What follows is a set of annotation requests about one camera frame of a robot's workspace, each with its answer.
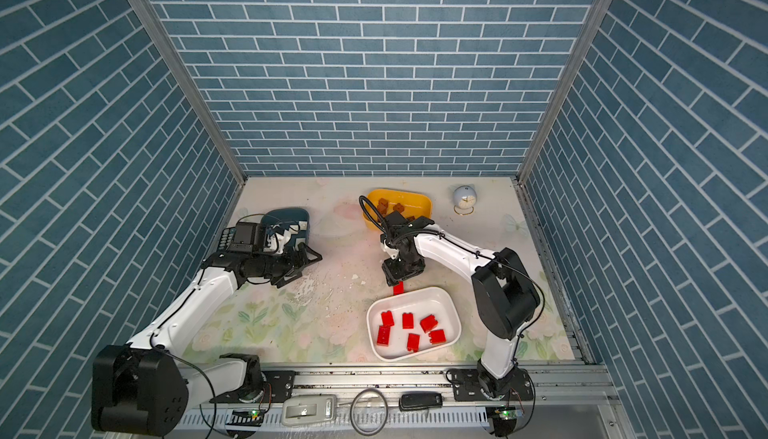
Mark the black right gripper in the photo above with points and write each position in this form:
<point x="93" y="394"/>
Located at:
<point x="392" y="274"/>

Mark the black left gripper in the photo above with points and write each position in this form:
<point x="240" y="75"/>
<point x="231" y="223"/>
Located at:
<point x="292" y="265"/>

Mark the red square lego brick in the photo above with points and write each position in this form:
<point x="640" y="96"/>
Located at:
<point x="407" y="321"/>

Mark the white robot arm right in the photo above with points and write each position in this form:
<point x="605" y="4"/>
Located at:
<point x="508" y="301"/>

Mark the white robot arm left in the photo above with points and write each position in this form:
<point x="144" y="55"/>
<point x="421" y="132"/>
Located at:
<point x="145" y="386"/>

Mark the dark teal plastic bin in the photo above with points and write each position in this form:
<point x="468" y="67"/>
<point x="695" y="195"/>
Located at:
<point x="285" y="229"/>

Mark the yellow plastic bin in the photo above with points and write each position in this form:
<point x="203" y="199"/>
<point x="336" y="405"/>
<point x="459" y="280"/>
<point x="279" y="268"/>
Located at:
<point x="414" y="205"/>

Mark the black calculator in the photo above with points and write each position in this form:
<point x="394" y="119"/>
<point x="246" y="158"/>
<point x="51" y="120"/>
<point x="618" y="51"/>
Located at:
<point x="225" y="239"/>

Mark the white plastic bin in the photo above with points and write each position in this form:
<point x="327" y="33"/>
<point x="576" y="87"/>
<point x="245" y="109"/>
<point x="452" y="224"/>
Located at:
<point x="421" y="303"/>

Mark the black key fob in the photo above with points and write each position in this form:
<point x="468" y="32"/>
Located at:
<point x="419" y="401"/>

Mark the grey plastic box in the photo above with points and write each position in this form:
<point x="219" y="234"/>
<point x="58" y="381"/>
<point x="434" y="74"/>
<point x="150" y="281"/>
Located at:
<point x="308" y="410"/>

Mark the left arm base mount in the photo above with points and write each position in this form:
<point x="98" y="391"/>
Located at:
<point x="274" y="386"/>

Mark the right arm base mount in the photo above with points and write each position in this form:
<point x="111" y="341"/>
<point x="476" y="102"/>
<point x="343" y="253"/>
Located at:
<point x="473" y="385"/>

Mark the aluminium rail base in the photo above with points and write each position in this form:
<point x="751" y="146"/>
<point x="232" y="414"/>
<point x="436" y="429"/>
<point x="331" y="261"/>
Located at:
<point x="571" y="401"/>

